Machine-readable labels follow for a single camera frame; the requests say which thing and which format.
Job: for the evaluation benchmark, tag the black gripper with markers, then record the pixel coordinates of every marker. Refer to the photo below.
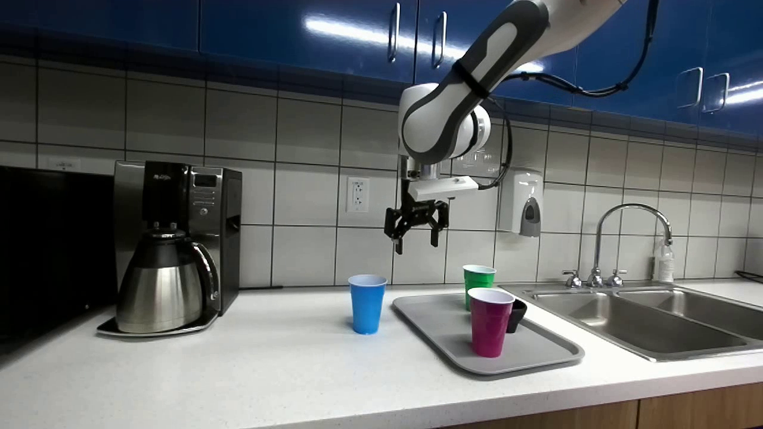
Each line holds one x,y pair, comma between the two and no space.
411,213

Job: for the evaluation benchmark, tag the green plastic cup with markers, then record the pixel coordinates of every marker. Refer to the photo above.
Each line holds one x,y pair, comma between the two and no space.
477,276

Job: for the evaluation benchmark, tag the blue plastic cup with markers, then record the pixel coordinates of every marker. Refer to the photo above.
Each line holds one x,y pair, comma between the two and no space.
365,299

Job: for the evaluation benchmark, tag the purple plastic cup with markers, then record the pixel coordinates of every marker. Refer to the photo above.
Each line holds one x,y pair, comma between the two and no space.
490,320

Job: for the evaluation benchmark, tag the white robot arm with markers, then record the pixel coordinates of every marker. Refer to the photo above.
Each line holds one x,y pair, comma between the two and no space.
448,120

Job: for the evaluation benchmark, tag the white soap dispenser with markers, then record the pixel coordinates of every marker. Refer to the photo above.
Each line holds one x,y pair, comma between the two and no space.
520,203

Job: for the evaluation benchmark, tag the clear soap bottle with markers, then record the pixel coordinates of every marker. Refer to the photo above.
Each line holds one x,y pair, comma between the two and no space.
662,262

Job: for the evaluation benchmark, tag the steel coffee carafe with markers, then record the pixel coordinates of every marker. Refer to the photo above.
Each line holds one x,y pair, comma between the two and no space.
171,281

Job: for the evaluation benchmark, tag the stainless steel double sink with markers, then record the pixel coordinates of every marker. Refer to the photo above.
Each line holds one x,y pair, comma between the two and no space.
660,322

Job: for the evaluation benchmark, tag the black coffee maker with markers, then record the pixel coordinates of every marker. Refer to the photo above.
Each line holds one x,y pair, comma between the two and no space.
180,199

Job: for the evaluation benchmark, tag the blue upper cabinets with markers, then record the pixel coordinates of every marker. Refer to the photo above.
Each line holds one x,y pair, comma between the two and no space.
688,64

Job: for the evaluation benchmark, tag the black microwave oven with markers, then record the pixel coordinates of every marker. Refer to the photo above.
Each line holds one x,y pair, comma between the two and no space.
55,250

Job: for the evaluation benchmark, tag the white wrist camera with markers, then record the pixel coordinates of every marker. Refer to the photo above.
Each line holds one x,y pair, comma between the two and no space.
439,188

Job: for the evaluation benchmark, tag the white wall outlet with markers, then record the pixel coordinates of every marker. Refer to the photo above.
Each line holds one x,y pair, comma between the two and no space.
357,193

